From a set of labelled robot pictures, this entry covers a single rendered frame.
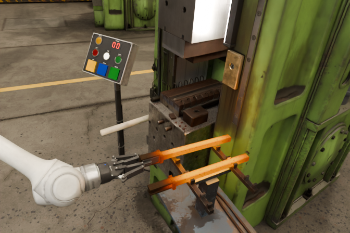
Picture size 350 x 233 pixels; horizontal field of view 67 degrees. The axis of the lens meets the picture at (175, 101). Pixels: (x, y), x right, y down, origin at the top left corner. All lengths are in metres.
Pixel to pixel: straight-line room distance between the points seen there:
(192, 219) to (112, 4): 5.38
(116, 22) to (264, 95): 5.25
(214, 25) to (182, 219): 0.91
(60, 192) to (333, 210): 2.23
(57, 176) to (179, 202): 0.70
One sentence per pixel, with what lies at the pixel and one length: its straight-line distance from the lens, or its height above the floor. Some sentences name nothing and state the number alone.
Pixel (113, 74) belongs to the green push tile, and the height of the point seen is 1.01.
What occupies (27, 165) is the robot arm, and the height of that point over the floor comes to 1.22.
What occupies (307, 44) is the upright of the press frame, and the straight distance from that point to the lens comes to 1.47.
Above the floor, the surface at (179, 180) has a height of 0.99.
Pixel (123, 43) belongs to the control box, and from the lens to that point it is 1.80.
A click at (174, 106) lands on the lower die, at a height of 0.96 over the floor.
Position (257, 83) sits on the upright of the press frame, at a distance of 1.23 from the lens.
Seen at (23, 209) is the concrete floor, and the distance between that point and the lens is 2.40.
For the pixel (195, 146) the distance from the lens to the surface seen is 1.16.
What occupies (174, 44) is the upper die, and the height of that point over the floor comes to 1.32.
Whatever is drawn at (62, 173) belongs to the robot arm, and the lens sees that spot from 0.79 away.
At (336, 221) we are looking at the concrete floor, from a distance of 2.57.
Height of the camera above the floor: 1.77
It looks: 31 degrees down
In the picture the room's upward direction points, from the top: 4 degrees clockwise
